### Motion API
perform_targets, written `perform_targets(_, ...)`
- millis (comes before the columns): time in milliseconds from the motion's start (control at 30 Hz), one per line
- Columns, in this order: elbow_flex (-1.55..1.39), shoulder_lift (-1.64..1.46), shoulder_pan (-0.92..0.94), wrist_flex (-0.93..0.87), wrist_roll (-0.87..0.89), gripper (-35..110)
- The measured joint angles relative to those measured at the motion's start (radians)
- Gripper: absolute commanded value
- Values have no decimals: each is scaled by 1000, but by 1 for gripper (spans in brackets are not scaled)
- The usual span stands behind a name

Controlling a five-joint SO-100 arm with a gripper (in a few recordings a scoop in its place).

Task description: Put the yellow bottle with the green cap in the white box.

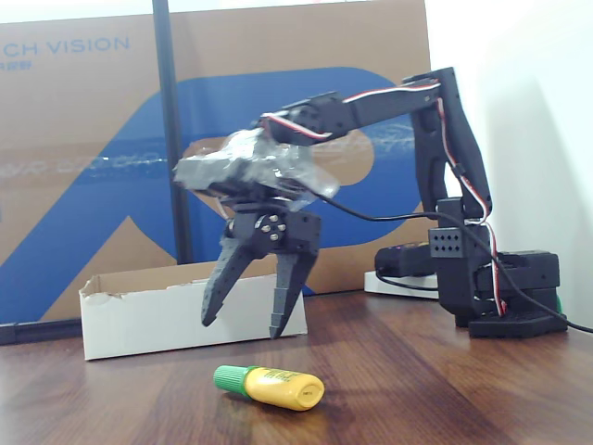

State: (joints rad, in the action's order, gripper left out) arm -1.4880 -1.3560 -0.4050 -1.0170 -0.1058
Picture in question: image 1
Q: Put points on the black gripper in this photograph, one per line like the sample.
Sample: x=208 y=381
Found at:
x=296 y=232

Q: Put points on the yellow green-capped glue bottle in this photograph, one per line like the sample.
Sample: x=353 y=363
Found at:
x=278 y=387

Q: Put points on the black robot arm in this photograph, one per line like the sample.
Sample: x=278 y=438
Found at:
x=463 y=139

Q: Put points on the white cardboard box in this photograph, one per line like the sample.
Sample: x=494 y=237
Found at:
x=148 y=320

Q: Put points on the white power strip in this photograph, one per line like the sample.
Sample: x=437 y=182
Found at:
x=398 y=285

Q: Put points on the black power adapter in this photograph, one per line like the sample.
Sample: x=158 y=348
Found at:
x=405 y=259

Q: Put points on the black stand pole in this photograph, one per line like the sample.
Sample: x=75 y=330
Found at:
x=171 y=116

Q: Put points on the black stand foot bar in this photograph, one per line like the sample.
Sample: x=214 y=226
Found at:
x=37 y=331

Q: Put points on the large brown blue-printed carton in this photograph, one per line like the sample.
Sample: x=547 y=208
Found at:
x=278 y=46

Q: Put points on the green clamp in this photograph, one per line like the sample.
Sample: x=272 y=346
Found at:
x=559 y=306

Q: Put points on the tape-wrapped black wrist camera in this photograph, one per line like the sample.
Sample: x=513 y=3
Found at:
x=208 y=169

